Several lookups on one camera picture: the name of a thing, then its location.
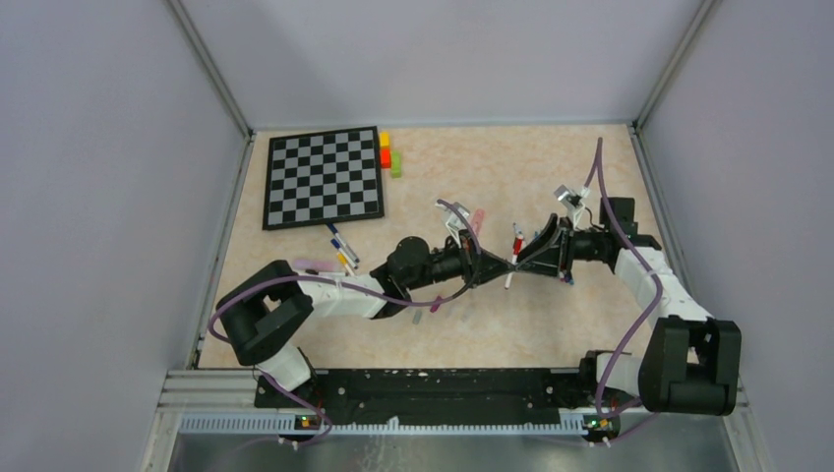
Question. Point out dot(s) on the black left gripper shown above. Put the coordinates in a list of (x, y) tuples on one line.
[(477, 265)]

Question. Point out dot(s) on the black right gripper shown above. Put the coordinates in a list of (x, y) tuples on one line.
[(556, 254)]

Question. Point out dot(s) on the red capped white pen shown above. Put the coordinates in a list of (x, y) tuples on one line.
[(518, 244)]

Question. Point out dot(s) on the pink highlighter marker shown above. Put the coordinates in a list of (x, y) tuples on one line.
[(476, 221)]

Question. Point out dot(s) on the white pen blue cap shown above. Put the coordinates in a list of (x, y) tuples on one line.
[(518, 231)]

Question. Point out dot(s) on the magenta pen cap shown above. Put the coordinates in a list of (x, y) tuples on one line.
[(437, 304)]

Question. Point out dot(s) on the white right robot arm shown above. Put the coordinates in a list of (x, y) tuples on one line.
[(691, 363)]

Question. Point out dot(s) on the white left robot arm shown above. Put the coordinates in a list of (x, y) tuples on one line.
[(261, 315)]

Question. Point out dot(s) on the green toy block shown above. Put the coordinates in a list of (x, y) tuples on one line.
[(395, 164)]

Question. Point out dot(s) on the orange toy block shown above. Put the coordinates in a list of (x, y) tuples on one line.
[(385, 158)]

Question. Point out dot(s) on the pink marker on left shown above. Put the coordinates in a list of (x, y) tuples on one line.
[(316, 265)]

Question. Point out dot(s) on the black and grey chessboard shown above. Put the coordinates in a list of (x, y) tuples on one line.
[(324, 177)]

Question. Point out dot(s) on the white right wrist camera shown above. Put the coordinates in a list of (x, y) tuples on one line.
[(573, 201)]

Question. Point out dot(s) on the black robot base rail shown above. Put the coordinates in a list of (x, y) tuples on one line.
[(448, 397)]

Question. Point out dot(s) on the grey slotted cable duct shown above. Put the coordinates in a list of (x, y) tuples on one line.
[(285, 424)]

